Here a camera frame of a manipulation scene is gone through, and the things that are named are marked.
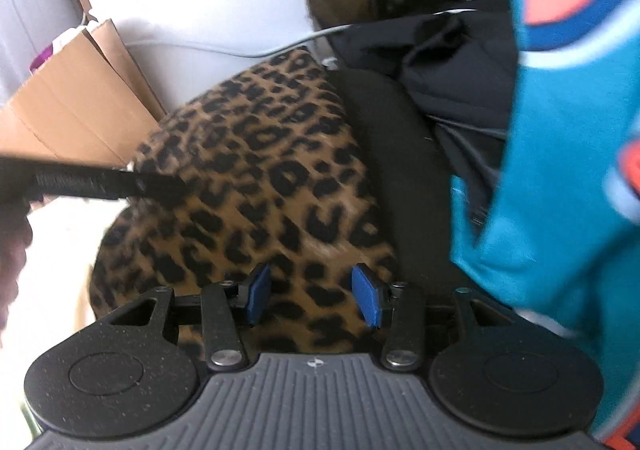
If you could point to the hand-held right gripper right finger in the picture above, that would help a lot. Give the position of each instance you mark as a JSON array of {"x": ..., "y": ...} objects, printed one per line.
[{"x": 367, "y": 297}]

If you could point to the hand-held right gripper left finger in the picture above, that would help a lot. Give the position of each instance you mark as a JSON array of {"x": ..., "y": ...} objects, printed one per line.
[{"x": 257, "y": 295}]

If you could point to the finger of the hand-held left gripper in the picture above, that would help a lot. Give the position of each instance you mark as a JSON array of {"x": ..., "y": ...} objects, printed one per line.
[{"x": 100, "y": 182}]

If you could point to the leopard print skirt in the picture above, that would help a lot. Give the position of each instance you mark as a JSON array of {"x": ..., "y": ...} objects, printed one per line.
[{"x": 260, "y": 169}]

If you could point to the printed white bedsheet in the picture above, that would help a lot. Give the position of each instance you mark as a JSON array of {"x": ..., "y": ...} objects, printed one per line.
[{"x": 55, "y": 255}]

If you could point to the brown cardboard sheet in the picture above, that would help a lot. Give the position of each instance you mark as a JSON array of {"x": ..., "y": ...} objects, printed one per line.
[{"x": 65, "y": 99}]

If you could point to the purple and white plastic bag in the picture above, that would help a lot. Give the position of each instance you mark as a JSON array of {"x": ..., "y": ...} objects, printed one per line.
[{"x": 55, "y": 49}]

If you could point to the black bag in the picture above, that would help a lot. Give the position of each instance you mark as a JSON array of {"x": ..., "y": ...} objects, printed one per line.
[{"x": 400, "y": 139}]

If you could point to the teal and orange jersey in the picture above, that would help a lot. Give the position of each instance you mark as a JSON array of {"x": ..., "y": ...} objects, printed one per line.
[{"x": 565, "y": 180}]

